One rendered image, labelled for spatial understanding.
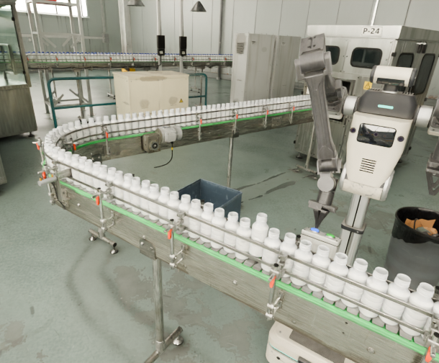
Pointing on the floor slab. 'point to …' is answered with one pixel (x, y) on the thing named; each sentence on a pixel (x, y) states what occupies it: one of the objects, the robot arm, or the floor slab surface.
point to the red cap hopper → (56, 46)
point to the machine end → (423, 46)
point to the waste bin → (422, 247)
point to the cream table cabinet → (150, 91)
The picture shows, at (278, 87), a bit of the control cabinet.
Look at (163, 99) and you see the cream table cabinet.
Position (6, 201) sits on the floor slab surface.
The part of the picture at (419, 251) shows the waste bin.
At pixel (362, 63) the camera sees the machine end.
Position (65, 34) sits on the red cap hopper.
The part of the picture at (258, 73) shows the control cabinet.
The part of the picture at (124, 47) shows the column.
